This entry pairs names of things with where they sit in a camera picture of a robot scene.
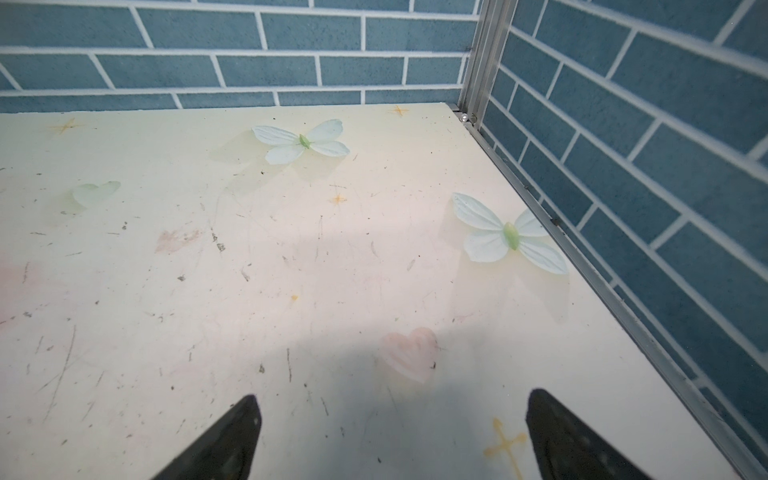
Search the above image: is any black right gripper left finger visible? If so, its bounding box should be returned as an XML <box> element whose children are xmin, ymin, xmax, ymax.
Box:
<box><xmin>153</xmin><ymin>394</ymin><xmax>262</xmax><ymax>480</ymax></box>

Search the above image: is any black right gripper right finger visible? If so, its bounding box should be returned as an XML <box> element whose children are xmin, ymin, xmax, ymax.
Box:
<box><xmin>526</xmin><ymin>388</ymin><xmax>650</xmax><ymax>480</ymax></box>

